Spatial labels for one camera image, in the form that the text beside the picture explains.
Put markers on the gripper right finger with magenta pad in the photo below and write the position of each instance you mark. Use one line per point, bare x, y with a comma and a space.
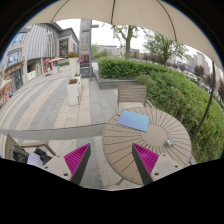
152, 166

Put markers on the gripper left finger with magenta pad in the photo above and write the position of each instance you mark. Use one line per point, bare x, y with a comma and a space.
71, 166

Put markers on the white planter box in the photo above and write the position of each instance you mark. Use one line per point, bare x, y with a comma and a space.
73, 91
78, 77

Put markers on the wooden chair behind table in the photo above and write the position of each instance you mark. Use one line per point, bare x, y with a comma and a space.
131, 94

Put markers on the blue mouse pad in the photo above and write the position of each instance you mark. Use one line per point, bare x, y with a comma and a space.
134, 120

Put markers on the beige patio umbrella canopy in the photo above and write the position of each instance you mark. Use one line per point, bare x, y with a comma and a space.
156, 15

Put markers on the near white planter box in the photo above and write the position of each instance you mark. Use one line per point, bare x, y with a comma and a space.
73, 91

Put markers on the round slatted wooden table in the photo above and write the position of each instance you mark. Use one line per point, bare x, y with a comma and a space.
118, 140

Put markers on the tall white planter with flowers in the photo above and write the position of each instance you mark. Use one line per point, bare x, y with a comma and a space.
73, 62

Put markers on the far white planter box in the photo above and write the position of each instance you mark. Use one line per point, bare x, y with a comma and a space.
78, 77

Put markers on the wooden chair at left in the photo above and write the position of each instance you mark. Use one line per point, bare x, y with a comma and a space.
11, 144

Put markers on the red parasol at shopfront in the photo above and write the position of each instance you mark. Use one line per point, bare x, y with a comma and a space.
55, 59

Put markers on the black bag on chair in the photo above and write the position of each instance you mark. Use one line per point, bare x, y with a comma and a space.
20, 155

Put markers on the grey signage pillar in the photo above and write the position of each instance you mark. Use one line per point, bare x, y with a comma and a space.
85, 59

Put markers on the green trimmed hedge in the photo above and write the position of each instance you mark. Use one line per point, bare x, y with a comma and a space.
174, 93

